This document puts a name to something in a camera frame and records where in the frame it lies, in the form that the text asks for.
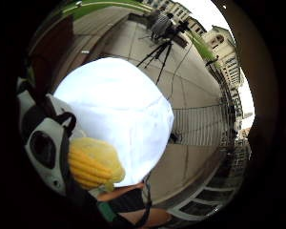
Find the the person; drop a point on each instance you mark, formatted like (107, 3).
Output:
(130, 200)

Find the metal railing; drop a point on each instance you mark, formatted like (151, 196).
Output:
(200, 124)

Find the beige stone building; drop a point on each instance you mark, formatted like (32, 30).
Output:
(227, 54)

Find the black camera tripod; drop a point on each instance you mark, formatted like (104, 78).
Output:
(160, 57)

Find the black camera on tripod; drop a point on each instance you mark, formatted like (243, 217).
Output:
(176, 29)

